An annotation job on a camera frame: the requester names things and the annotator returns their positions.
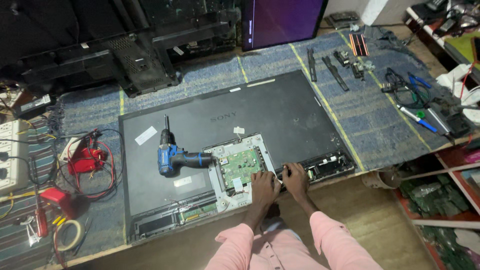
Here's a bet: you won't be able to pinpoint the person's left hand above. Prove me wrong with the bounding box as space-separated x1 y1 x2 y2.
250 170 282 207

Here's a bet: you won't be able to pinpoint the person's right hand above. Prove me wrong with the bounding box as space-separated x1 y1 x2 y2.
281 162 310 203

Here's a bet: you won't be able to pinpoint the green main circuit board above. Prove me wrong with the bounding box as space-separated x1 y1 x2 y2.
218 147 268 189

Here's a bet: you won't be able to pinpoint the grey metal mounting plate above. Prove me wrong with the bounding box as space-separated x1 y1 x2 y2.
202 132 279 213

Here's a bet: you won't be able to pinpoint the black flat television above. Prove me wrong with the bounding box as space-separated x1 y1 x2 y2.
118 69 357 245

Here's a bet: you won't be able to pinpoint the narrow green circuit board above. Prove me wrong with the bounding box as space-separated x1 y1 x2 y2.
179 202 219 223

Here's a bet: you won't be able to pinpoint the blue striped floor mat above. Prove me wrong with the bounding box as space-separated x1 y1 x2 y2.
56 28 456 248

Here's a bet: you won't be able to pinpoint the person's pink shirt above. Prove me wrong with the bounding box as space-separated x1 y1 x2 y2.
204 211 384 270

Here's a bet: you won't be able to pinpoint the brown round pot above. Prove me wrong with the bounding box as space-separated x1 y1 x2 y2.
361 170 403 190

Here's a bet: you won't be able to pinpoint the long black stand bar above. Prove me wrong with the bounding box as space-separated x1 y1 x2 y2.
321 56 350 92

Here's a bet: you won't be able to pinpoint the short black stand bar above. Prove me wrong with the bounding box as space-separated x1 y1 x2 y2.
307 47 318 83

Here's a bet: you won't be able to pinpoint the black orange striped board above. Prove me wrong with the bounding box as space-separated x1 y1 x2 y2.
348 32 370 58

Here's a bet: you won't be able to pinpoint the monitor with purple screen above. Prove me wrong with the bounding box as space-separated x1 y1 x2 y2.
241 0 330 52

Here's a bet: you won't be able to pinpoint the red and black test leads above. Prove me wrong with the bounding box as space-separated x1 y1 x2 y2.
56 127 125 200

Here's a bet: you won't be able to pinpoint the shelf with green circuit boards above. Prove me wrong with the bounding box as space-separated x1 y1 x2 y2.
392 144 480 270

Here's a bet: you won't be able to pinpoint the black flat device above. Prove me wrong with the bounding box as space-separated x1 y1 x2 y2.
325 11 361 30

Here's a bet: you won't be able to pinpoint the black soldering tool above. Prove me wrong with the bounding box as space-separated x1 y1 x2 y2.
427 97 475 145

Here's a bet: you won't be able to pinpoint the red cloth pouch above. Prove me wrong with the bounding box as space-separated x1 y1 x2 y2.
68 147 108 176

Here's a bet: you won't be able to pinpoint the cream tape roll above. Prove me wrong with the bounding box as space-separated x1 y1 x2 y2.
55 219 86 252

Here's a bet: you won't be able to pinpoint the stack of black television covers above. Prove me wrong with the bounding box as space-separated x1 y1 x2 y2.
0 0 241 99

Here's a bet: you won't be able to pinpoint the red plastic device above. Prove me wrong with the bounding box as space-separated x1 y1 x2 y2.
39 187 78 219

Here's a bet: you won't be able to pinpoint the cluttered side table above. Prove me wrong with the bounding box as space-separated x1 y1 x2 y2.
405 0 480 126

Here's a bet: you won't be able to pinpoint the metal tweezers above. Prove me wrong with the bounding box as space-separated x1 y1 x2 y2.
20 217 43 247

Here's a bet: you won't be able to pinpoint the black power adapter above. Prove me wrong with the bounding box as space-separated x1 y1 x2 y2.
12 94 58 120

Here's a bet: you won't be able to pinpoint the teal striped cloth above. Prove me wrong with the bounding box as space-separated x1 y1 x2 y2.
0 116 61 270

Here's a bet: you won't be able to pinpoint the white power strip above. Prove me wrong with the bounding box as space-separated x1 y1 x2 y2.
0 119 31 196

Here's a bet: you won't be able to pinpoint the blue cordless drill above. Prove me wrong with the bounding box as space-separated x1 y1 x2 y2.
157 114 215 177

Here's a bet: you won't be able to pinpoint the metal stand bracket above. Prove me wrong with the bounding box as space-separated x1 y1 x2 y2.
350 61 367 80
333 50 352 68

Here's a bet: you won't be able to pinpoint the black coiled cable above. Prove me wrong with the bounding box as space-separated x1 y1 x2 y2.
381 67 433 110

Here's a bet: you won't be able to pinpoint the blue white handled screwdriver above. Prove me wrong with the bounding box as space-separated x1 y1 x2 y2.
396 104 438 133

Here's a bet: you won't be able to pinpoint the blue handled pliers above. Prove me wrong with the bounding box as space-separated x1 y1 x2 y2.
407 71 433 91

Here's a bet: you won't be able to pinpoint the red handled screwdriver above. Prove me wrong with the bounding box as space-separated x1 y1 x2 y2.
34 195 50 239

